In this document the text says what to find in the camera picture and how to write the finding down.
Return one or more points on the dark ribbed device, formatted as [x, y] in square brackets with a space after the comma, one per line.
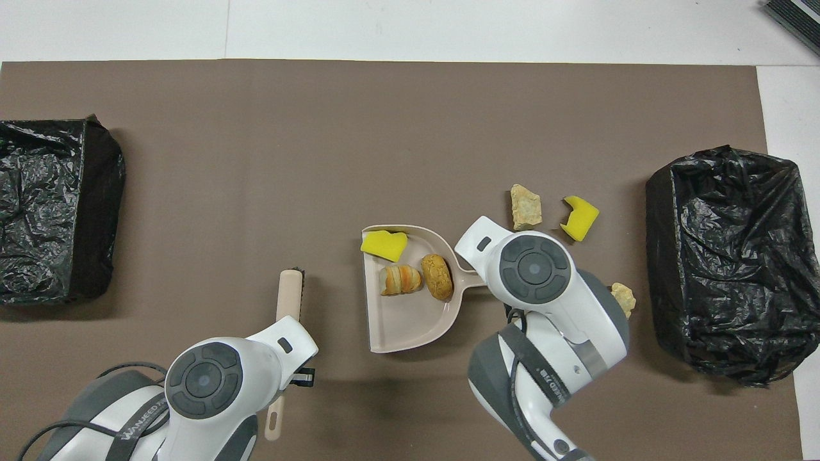
[797, 19]

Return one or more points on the striped orange croissant piece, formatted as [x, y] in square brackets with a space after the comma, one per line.
[400, 280]

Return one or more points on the cream torn croissant piece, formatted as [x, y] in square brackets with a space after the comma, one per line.
[624, 298]

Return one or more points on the brown paper table mat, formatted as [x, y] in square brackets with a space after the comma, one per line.
[410, 115]

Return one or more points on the notched yellow sponge chunk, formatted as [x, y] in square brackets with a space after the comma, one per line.
[582, 219]

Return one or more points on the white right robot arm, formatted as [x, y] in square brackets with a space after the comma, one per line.
[535, 269]

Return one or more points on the black bag lined bin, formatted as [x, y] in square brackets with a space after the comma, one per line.
[724, 256]
[96, 211]

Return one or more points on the brown round bread roll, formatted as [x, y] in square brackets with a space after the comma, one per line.
[437, 276]

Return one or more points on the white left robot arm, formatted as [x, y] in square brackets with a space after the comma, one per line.
[205, 384]

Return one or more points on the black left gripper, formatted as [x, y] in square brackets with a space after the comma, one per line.
[302, 378]

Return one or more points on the beige plastic dustpan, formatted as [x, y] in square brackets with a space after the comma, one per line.
[410, 320]

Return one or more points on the beige stone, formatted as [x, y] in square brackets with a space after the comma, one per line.
[526, 208]

